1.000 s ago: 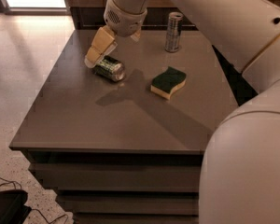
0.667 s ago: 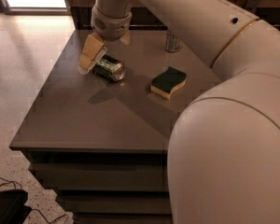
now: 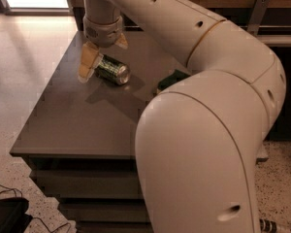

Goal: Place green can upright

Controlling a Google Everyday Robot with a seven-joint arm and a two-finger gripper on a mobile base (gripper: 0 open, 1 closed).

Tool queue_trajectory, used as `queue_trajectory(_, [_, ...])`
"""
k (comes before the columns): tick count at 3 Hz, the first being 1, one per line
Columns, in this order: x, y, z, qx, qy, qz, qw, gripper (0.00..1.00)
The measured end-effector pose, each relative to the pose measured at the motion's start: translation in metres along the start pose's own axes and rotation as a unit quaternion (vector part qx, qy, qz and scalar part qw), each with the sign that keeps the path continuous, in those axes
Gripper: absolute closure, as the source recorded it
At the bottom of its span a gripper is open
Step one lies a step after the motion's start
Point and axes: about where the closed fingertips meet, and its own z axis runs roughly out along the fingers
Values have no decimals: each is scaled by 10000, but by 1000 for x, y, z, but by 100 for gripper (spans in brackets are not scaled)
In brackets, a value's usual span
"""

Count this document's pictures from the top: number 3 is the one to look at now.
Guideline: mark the grey drawer cabinet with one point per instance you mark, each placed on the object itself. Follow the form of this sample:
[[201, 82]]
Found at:
[[80, 142]]

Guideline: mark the right metal bracket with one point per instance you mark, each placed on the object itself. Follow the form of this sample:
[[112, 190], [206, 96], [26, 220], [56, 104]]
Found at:
[[257, 13]]

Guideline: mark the black device with cables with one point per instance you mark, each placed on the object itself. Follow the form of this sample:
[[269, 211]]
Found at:
[[13, 208]]

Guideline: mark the patterned cylinder on floor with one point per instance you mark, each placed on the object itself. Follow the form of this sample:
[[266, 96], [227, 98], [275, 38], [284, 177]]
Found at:
[[268, 226]]

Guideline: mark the green soda can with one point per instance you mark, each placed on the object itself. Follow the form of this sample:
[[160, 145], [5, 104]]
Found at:
[[113, 70]]

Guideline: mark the green and yellow sponge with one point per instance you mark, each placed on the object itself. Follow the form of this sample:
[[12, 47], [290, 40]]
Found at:
[[175, 77]]

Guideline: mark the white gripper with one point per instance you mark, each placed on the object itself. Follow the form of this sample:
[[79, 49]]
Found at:
[[104, 33]]

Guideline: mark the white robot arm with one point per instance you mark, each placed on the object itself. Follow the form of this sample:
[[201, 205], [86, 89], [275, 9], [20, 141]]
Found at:
[[197, 141]]

